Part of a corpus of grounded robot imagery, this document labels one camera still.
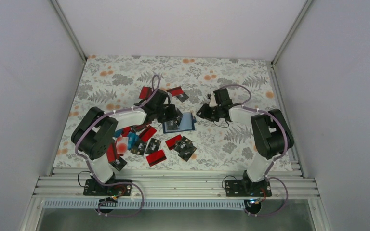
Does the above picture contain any black VIP card front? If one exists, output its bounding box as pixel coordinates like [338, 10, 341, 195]
[163, 120, 179, 133]

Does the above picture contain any blue card holder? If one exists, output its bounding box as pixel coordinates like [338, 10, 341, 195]
[162, 112, 196, 134]

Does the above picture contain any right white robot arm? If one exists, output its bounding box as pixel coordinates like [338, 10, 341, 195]
[197, 88, 294, 196]

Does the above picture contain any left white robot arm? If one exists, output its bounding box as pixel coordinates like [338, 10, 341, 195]
[71, 89, 179, 195]

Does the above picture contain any red card far left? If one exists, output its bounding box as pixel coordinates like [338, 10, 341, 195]
[139, 86, 153, 100]

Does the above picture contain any red card left cluster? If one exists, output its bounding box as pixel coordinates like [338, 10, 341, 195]
[139, 126, 157, 143]

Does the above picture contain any red black stripe card far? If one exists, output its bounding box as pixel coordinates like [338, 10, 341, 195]
[167, 87, 184, 97]

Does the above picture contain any red card centre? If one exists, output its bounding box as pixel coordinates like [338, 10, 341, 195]
[165, 135, 182, 150]

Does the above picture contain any blue card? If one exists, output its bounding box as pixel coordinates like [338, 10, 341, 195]
[127, 132, 139, 150]

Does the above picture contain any red card under VIP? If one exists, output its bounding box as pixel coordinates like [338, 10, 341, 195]
[146, 150, 167, 167]

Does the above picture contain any white red spot card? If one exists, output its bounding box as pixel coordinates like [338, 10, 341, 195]
[115, 137, 128, 156]

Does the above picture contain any black card near base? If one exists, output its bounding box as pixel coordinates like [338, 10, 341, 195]
[109, 156, 127, 171]

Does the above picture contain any floral table mat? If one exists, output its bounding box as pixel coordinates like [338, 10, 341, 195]
[53, 55, 276, 171]

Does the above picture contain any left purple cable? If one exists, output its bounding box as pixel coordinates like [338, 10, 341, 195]
[74, 74, 161, 218]

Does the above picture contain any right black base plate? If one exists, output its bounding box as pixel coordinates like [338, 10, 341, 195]
[224, 180, 272, 197]

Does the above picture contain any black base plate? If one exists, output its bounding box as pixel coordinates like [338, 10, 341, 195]
[83, 179, 132, 196]
[224, 180, 272, 197]

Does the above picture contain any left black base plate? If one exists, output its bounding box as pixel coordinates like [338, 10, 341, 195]
[83, 179, 132, 196]

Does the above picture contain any aluminium rail frame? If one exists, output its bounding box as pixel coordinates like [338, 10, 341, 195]
[33, 168, 320, 199]

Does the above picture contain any grey perforated cable duct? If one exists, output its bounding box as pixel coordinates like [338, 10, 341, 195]
[42, 198, 245, 210]

